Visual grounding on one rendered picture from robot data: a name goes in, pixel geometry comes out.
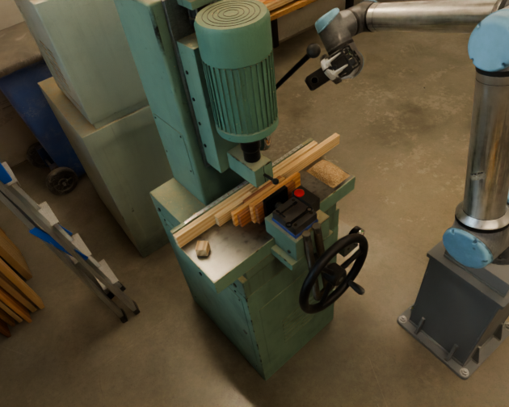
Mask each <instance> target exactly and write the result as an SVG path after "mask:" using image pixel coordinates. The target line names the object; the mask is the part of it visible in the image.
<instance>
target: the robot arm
mask: <svg viewBox="0 0 509 407"><path fill-rule="evenodd" d="M315 27H316V30H317V32H318V34H319V36H320V38H321V40H322V43H323V44H324V47H325V49H326V51H327V53H328V55H329V56H327V55H326V54H324V55H323V56H321V57H320V62H321V66H322V67H321V68H320V69H317V70H316V71H314V72H313V73H311V74H310V75H309V76H307V77H306V78H305V83H306V85H307V86H308V88H309V89H310V90H311V91H313V90H316V89H317V88H318V87H320V86H322V85H324V84H325V83H327V82H328V81H329V80H331V81H332V82H333V83H335V84H336V85H337V84H339V83H340V82H341V81H342V79H348V78H354V77H355V76H356V75H358V74H359V73H360V71H361V70H362V68H363V66H364V58H363V56H362V54H361V53H360V52H359V51H358V49H357V47H356V45H355V42H354V40H353V39H352V37H353V36H355V35H358V34H360V33H361V32H364V31H370V32H373V31H374V32H376V31H402V32H436V33H471V35H470V37H469V42H468V53H469V58H470V59H472V60H473V64H474V65H475V66H476V69H475V71H476V82H475V89H474V97H473V113H472V121H471V129H470V138H469V153H468V161H467V169H466V177H465V193H464V200H463V201H461V202H460V203H459V204H458V205H457V206H456V210H455V219H454V224H453V225H452V227H450V228H449V229H447V230H446V232H445V233H444V235H443V243H444V247H445V249H446V250H447V251H448V253H449V254H450V255H451V256H452V257H454V258H455V259H456V260H457V261H458V262H459V263H461V264H463V265H465V266H467V267H471V268H475V269H479V268H483V267H485V266H486V265H488V264H490V263H493V264H497V265H509V0H435V1H416V2H377V1H376V0H364V1H362V2H360V3H359V4H357V5H354V6H352V7H349V8H347V9H346V10H341V11H339V9H338V8H334V9H332V10H330V11H329V12H327V13H326V14H324V15H323V16H322V17H321V18H320V19H319V20H317V22H316V23H315Z"/></svg>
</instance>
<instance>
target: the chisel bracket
mask: <svg viewBox="0 0 509 407"><path fill-rule="evenodd" d="M227 157H228V161H229V168H230V169H232V170H233V171H235V172H236V173H237V174H239V175H240V176H242V177H243V178H244V179H245V180H246V181H248V182H249V183H251V184H252V185H253V186H255V187H256V188H258V187H260V186H261V185H263V184H264V183H265V182H267V181H268V180H270V179H268V178H266V177H264V176H263V174H268V175H269V176H271V177H273V170H272V162H271V160H270V159H269V158H267V157H265V156H264V155H262V154H261V158H260V159H259V160H258V161H257V162H254V163H249V162H246V161H245V160H244V156H243V151H242V149H241V146H240V144H239V145H237V146H235V147H233V148H232V149H230V150H229V151H227Z"/></svg>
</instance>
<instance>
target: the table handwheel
mask: <svg viewBox="0 0 509 407"><path fill-rule="evenodd" d="M353 243H359V249H358V250H357V251H356V252H355V253H354V254H353V255H352V256H351V257H350V258H349V259H348V260H346V261H345V262H344V263H343V264H341V265H339V264H337V263H336V262H333V263H330V260H331V259H332V258H333V257H334V256H335V255H336V254H338V253H339V252H340V251H341V250H343V249H344V248H346V247H347V246H349V245H350V244H353ZM367 254H368V241H367V239H366V237H365V236H364V235H362V234H360V233H352V234H348V235H346V236H345V237H342V238H340V239H339V240H337V241H336V242H335V243H334V244H333V245H331V246H330V247H329V248H328V249H327V250H326V251H325V252H324V253H323V254H322V255H321V257H318V254H317V252H316V253H315V254H314V257H315V263H314V265H313V267H312V268H311V270H310V271H309V273H308V274H307V276H306V278H305V281H304V283H303V284H302V287H301V291H300V295H299V305H300V307H301V309H302V311H304V312H305V313H308V314H314V313H319V312H321V311H322V310H324V309H326V308H328V307H329V306H331V305H332V304H333V303H334V302H335V301H336V300H337V299H338V298H339V297H340V296H341V295H342V294H343V293H344V292H345V291H346V290H347V289H348V288H349V287H350V286H349V285H348V282H349V281H350V280H352V281H354V280H355V278H356V276H357V275H358V274H359V272H360V270H361V268H362V266H363V264H364V262H365V259H366V257H367ZM354 260H355V262H354V264H353V266H352V268H351V269H350V271H349V272H348V274H347V272H346V270H345V269H346V268H347V267H348V266H349V265H350V264H351V263H352V262H353V261H354ZM321 272H323V278H324V279H325V280H326V281H328V284H327V285H326V289H325V291H324V293H323V295H322V298H321V299H320V301H319V302H318V303H316V304H309V294H310V292H311V289H312V287H313V285H314V283H315V281H316V279H317V278H318V276H319V275H320V274H321ZM333 286H337V287H336V288H335V289H334V290H333V291H332V292H331V293H330V290H331V288H332V287H333ZM329 293H330V294H329Z"/></svg>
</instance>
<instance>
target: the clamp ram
mask: <svg viewBox="0 0 509 407"><path fill-rule="evenodd" d="M286 201H288V188H287V187H286V186H285V185H283V186H282V187H281V188H280V189H278V190H277V191H275V192H274V193H272V194H271V195H269V196H268V197H267V198H266V199H264V200H263V209H264V215H265V217H267V216H269V215H270V214H271V213H272V212H273V211H274V210H276V209H277V208H278V207H279V206H280V205H282V204H284V203H285V202H286Z"/></svg>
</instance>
